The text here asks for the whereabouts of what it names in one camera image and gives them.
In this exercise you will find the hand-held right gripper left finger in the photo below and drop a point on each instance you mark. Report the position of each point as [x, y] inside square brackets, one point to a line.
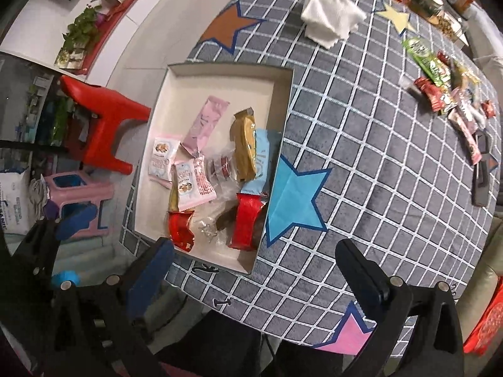
[149, 279]

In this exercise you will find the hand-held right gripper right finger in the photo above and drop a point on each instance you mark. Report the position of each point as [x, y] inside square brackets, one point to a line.
[365, 279]

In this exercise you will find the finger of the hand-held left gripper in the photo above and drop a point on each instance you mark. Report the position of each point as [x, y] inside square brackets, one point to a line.
[74, 220]
[63, 276]

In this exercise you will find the red foil wrapper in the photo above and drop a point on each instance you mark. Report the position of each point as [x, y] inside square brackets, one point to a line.
[180, 229]

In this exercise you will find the pink white cracker packet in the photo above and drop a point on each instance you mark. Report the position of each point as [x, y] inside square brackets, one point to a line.
[192, 188]
[161, 159]

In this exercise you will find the large red snack packet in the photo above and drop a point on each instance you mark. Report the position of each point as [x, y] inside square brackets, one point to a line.
[245, 224]

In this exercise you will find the clear packet with brown snack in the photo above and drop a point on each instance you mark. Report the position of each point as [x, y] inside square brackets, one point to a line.
[222, 167]

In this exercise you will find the gold snack packet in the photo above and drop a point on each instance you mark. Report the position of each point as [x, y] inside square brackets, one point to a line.
[243, 149]

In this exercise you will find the white cardboard box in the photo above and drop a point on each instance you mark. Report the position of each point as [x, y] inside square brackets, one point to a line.
[196, 86]

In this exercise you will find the pink plastic stool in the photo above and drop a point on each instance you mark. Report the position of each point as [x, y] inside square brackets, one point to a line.
[90, 192]

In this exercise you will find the white printed bag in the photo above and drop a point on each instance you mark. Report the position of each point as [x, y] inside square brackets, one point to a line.
[13, 200]

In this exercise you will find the crumpled clear packet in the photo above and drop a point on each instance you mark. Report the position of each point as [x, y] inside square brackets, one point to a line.
[208, 227]

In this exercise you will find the person's dark trousers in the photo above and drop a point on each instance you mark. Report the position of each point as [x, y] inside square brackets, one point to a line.
[220, 345]

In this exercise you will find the red plastic stool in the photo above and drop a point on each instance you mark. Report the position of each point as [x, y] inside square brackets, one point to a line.
[102, 125]

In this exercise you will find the green leather chair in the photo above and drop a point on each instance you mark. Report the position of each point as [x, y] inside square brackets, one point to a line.
[481, 282]

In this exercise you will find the dark display shelf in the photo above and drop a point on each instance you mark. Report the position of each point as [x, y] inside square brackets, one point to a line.
[35, 98]

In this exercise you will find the red plastic bag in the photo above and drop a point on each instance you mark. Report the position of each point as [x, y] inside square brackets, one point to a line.
[485, 330]

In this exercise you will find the black smartphone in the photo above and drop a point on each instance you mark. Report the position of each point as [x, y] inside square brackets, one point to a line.
[481, 180]

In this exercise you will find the grey checked tablecloth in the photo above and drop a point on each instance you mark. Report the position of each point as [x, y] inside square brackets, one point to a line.
[373, 125]

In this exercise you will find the light blue snack packet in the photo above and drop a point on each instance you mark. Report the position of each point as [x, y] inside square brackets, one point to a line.
[261, 165]

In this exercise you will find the long pink cartoon snack packet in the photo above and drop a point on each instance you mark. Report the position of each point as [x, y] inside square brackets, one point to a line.
[469, 137]

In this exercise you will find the potted plant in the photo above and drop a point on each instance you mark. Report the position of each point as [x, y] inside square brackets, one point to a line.
[80, 31]

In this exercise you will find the red candy packet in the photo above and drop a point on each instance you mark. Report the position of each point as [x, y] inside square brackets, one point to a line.
[432, 94]

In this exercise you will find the red low cabinet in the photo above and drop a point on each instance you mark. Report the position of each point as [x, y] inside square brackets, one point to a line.
[118, 15]

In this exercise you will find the small red snack packet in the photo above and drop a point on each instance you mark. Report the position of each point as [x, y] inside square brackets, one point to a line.
[489, 108]

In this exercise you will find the green snack packet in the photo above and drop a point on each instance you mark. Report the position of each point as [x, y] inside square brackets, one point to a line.
[426, 61]

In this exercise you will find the yellow black snack packet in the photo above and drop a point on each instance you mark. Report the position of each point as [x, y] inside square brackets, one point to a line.
[459, 72]

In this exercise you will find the white paper tissue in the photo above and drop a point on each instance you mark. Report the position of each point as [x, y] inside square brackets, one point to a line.
[334, 15]

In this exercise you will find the clear snack container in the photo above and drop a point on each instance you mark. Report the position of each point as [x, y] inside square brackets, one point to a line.
[452, 25]

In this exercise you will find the jar with green label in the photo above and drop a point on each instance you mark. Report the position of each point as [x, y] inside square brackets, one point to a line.
[426, 2]

